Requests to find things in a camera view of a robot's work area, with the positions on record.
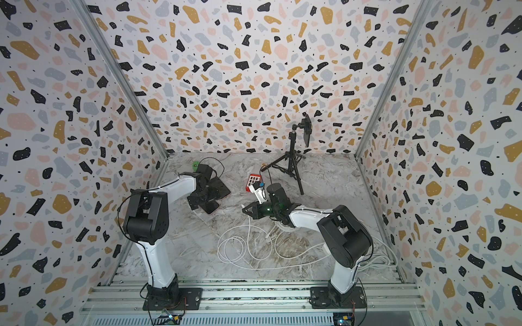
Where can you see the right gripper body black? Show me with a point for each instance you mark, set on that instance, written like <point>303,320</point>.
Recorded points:
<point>268,210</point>

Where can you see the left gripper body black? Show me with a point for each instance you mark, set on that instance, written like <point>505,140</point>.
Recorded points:
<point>209,195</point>

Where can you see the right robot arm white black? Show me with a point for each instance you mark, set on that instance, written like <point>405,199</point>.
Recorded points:
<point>345,238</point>

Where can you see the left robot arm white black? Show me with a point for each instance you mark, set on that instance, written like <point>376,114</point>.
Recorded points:
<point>147,222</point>

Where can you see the phone on tripod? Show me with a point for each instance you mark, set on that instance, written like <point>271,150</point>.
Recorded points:
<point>306,125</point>

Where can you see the green tape roll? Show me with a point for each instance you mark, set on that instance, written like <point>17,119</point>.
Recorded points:
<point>195,165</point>

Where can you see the red calculator toy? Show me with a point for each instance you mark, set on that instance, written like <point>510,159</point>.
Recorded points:
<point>252,179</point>

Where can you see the black tripod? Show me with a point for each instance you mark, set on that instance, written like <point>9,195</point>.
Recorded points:
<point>293,158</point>

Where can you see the right circuit board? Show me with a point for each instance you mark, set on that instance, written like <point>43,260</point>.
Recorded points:
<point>343,319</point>

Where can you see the circuit board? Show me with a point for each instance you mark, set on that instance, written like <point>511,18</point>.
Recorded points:
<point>343,319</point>
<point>169,318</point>

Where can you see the left circuit board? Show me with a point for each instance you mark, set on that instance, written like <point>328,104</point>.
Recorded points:
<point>169,318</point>

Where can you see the aluminium rail frame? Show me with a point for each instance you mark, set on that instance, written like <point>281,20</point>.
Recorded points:
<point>256,303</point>

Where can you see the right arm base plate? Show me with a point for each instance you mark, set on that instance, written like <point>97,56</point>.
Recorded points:
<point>329,298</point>

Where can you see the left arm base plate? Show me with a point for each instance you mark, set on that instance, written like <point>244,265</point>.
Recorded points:
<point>185,299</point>

